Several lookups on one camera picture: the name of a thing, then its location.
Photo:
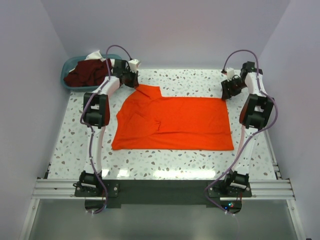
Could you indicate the white t shirt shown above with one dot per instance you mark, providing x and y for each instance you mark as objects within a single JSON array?
[{"x": 96, "y": 55}]

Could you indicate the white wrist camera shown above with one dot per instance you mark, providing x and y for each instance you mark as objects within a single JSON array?
[
  {"x": 229, "y": 72},
  {"x": 134, "y": 65}
]

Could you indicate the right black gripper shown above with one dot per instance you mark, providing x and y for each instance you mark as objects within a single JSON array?
[{"x": 227, "y": 94}]

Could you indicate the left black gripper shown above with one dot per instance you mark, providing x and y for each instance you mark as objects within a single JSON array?
[{"x": 135, "y": 82}]

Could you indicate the dark red t shirt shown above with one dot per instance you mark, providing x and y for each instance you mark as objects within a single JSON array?
[{"x": 87, "y": 73}]

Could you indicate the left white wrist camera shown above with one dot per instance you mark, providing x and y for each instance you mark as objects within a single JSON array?
[{"x": 134, "y": 65}]

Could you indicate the orange t shirt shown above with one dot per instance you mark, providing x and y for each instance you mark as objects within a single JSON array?
[{"x": 148, "y": 120}]

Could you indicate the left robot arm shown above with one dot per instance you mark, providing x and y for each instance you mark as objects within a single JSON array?
[{"x": 96, "y": 115}]

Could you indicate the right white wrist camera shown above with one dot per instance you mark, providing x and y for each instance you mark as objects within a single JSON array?
[{"x": 229, "y": 72}]

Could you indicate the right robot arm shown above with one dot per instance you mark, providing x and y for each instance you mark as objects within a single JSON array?
[{"x": 253, "y": 118}]

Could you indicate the teal plastic basket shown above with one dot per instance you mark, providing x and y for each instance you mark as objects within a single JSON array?
[{"x": 67, "y": 67}]

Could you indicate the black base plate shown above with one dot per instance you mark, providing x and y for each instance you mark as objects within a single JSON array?
[{"x": 116, "y": 193}]

